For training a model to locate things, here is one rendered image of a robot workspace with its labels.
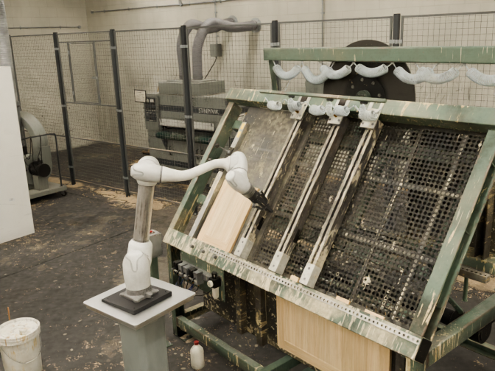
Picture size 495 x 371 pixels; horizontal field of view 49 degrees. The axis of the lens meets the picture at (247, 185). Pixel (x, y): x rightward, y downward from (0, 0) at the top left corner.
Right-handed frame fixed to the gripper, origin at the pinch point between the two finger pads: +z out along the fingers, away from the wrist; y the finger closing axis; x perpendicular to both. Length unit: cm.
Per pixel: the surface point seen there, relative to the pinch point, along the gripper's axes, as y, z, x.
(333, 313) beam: -52, 10, -69
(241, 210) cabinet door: -0.5, 6.0, 29.7
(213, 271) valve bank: -46, 12, 35
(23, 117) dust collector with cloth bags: 115, 26, 600
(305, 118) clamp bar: 68, -7, -2
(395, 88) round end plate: 108, 16, -46
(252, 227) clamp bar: -13.4, 2.3, 9.0
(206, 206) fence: -2, 4, 64
